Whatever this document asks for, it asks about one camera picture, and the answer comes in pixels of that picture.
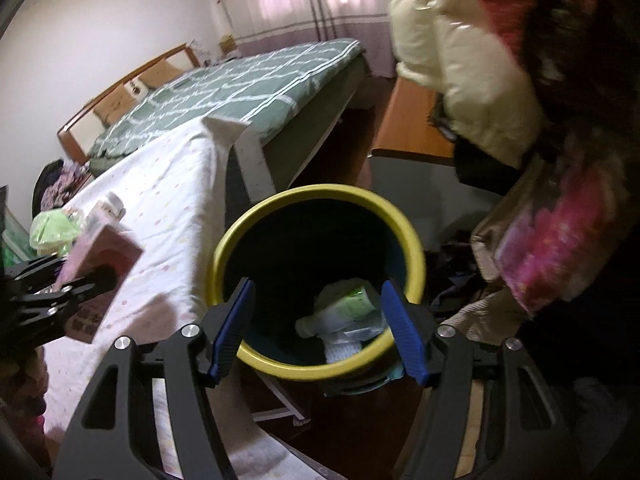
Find brown pillow left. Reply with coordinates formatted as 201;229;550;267
93;84;137;127

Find white pill bottle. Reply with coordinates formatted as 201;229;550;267
86;192;126;226

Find yellow rimmed trash bin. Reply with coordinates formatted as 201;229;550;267
206;184;425;387

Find wooden top desk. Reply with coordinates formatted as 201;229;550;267
368;77;500;250

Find bed with green quilt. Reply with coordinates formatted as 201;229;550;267
89;38;369;191

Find brown pillow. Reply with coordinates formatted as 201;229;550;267
138;60;183;90
93;84;137;127

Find pink floral garment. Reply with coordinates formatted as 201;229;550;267
471;157;628;313

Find clothes on nightstand chair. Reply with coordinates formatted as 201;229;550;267
32;159;91;218

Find green plastic bottle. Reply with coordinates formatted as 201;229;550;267
295;278;387;364

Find pink box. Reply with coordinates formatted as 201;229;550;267
54;209;143;344

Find pink white curtains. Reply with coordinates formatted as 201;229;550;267
214;0;396;78

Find wooden headboard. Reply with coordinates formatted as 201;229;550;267
58;44;202;164

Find cream puffer jacket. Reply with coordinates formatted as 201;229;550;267
390;0;540;168

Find brown pillow right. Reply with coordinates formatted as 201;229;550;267
138;60;183;90

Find white dotted table cloth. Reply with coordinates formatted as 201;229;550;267
44;115;314;479

